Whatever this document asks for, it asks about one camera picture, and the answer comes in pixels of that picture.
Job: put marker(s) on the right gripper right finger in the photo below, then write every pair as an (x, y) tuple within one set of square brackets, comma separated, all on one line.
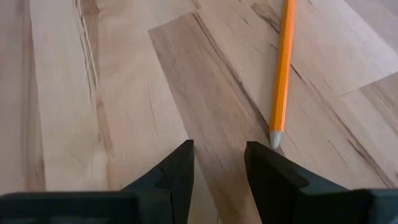
[(273, 186)]

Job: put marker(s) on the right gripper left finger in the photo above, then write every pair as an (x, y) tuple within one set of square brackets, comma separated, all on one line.
[(177, 174)]

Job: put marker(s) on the yellow wooden pencil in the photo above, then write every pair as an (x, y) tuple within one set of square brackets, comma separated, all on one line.
[(281, 77)]

